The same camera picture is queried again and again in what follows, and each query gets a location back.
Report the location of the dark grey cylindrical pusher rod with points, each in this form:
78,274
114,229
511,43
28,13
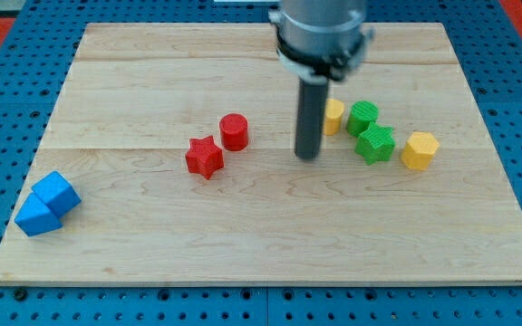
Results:
310,119

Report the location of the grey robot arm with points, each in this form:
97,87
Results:
320,41

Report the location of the green star block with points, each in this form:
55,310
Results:
375,144

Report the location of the red star block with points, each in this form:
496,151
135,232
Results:
204,157

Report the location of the yellow block behind rod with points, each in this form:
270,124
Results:
334,110

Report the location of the green cylinder block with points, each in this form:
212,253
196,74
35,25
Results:
361,114

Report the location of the red cylinder block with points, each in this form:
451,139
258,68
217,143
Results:
234,131

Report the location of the yellow hexagon block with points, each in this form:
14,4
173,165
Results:
420,149

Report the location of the wooden board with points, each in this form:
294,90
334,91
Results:
137,93

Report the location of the blue cube block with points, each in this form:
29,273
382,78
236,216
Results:
57,193

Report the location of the blue triangle block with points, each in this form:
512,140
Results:
35,217

